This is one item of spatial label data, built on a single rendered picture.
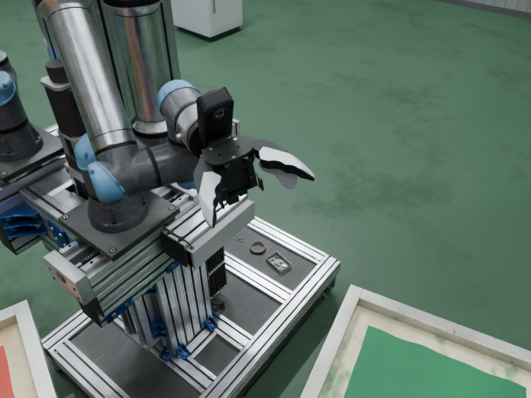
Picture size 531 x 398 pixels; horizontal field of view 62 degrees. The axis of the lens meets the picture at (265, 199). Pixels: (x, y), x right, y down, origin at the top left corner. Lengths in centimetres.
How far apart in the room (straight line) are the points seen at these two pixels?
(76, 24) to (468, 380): 119
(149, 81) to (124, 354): 147
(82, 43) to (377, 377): 101
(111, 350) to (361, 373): 131
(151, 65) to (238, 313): 150
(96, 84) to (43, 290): 215
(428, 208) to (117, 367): 219
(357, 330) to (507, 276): 179
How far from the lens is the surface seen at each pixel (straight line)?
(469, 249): 306
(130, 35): 98
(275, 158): 61
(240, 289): 233
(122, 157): 80
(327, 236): 289
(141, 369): 216
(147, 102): 104
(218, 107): 60
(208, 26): 559
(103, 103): 82
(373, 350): 130
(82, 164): 109
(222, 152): 63
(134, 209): 115
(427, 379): 129
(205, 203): 57
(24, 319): 144
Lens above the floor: 204
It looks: 41 degrees down
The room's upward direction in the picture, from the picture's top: straight up
